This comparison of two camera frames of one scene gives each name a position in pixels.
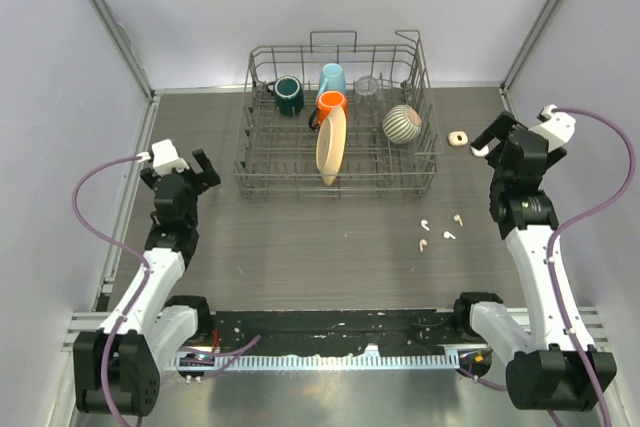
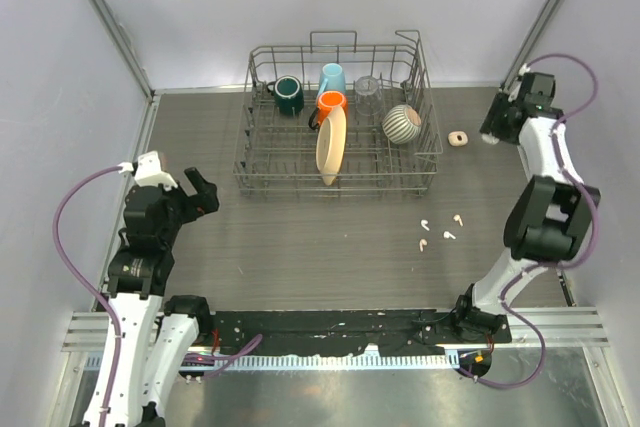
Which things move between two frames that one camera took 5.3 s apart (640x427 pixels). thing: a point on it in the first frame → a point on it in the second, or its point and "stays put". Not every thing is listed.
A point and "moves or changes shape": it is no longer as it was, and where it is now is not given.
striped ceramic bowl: x=402 y=123 stays put
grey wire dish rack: x=335 y=119 stays put
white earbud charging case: x=480 y=152 moves or changes shape
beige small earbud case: x=457 y=138 stays put
